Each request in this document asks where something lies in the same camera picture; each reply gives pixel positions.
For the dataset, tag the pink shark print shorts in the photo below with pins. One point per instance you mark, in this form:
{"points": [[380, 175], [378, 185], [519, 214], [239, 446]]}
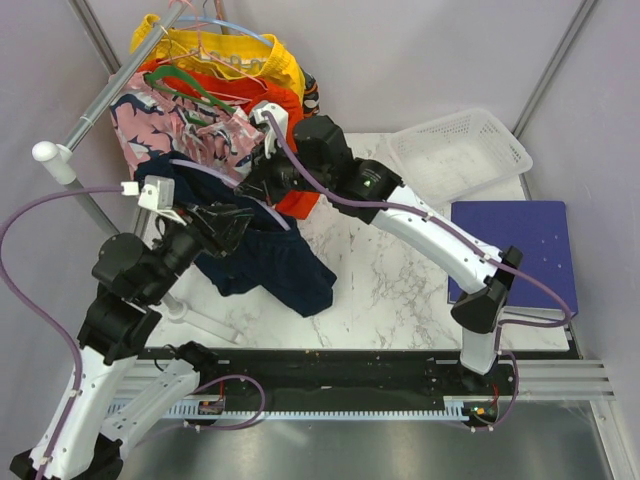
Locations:
{"points": [[150, 122]]}

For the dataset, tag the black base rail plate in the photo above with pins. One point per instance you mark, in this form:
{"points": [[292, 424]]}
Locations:
{"points": [[362, 378]]}

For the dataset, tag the navy blue shorts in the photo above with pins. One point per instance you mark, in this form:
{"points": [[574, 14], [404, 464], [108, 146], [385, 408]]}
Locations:
{"points": [[271, 254]]}

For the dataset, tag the silver clothes rack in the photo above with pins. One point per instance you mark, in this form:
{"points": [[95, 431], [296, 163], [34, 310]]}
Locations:
{"points": [[55, 159]]}

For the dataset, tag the pink wire hanger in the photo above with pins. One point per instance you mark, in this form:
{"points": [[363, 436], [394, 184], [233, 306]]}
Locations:
{"points": [[222, 53]]}

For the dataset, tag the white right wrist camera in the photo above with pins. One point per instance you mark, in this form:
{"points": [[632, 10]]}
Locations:
{"points": [[272, 120]]}

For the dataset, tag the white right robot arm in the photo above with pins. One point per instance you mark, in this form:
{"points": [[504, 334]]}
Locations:
{"points": [[368, 190]]}

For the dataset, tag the orange shorts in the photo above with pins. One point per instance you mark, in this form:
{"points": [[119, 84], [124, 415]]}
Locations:
{"points": [[297, 204]]}

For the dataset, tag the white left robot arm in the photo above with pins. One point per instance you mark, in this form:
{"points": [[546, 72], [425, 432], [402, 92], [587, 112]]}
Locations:
{"points": [[82, 442]]}

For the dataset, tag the yellow shorts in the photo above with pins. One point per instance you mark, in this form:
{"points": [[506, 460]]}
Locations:
{"points": [[282, 68]]}

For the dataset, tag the blue binder folder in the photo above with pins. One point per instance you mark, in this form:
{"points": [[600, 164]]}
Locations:
{"points": [[539, 229]]}

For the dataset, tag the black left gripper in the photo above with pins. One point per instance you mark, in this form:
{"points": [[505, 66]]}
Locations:
{"points": [[219, 228]]}

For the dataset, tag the white plastic basket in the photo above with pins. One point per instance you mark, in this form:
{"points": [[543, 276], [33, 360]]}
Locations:
{"points": [[456, 155]]}

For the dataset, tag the light blue hanger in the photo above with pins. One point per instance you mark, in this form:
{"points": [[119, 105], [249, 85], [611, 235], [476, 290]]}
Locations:
{"points": [[191, 22]]}

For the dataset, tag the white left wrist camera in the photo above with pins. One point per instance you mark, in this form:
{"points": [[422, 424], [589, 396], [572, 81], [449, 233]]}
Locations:
{"points": [[156, 196]]}

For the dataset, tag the light blue cable duct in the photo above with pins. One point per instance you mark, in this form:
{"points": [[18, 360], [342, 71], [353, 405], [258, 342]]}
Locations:
{"points": [[235, 409]]}

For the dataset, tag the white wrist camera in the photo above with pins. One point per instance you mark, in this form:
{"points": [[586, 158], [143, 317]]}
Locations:
{"points": [[272, 120], [156, 196]]}

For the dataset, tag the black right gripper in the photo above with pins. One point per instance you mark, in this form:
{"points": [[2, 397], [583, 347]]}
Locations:
{"points": [[261, 168]]}

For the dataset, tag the black orange patterned garment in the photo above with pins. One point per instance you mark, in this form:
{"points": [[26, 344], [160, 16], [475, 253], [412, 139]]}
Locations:
{"points": [[311, 99]]}

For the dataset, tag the translucent lilac hanger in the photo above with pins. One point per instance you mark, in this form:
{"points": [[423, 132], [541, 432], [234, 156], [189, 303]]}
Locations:
{"points": [[234, 185]]}

